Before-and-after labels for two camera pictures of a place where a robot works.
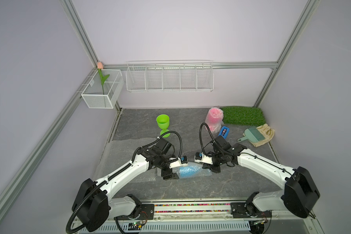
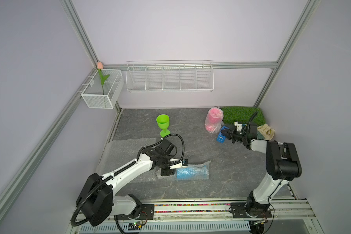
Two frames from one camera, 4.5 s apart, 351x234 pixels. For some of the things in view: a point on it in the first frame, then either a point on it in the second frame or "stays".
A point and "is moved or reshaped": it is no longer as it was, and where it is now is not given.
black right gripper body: (217, 161) -> (238, 136)
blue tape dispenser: (224, 131) stays
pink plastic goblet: (214, 119) stays
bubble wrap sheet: (193, 169) is moved or reshaped
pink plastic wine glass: (215, 115) stays
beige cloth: (268, 132) stays
